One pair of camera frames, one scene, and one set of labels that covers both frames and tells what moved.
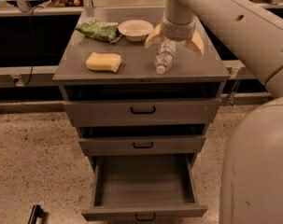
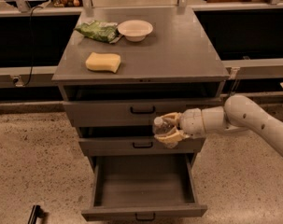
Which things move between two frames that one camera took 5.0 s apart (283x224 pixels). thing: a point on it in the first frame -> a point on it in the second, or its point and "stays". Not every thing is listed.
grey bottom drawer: [144, 187] stays
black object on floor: [36, 212] stays
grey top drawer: [143, 112] stays
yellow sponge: [103, 62] stays
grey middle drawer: [191, 145] stays
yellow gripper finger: [196, 44] -> [174, 116]
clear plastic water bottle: [164, 55] -> [161, 126]
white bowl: [135, 30] stays
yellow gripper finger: [154, 35] -> [172, 137]
